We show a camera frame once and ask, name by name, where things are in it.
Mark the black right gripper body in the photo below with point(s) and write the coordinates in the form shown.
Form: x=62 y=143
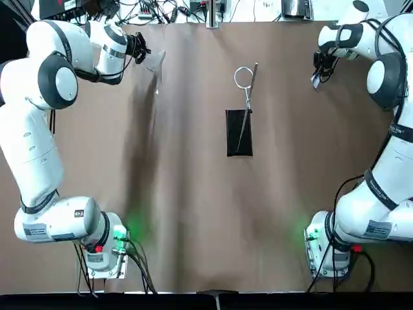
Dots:
x=324 y=59

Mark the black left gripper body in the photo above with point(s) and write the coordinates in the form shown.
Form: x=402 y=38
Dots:
x=134 y=46

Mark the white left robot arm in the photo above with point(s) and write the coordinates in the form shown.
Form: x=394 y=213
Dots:
x=35 y=155

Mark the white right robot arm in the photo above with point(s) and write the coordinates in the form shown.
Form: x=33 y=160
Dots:
x=364 y=206

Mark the grey usb hub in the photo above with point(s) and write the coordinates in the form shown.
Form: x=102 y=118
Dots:
x=144 y=9

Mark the black flat case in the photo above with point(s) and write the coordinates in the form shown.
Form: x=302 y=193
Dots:
x=297 y=8

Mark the black computer box red logo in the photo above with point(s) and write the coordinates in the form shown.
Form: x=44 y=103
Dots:
x=61 y=6

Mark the aluminium frame post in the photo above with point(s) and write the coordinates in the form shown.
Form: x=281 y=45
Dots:
x=213 y=13

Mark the grey bracket pole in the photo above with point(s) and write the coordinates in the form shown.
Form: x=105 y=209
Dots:
x=218 y=302

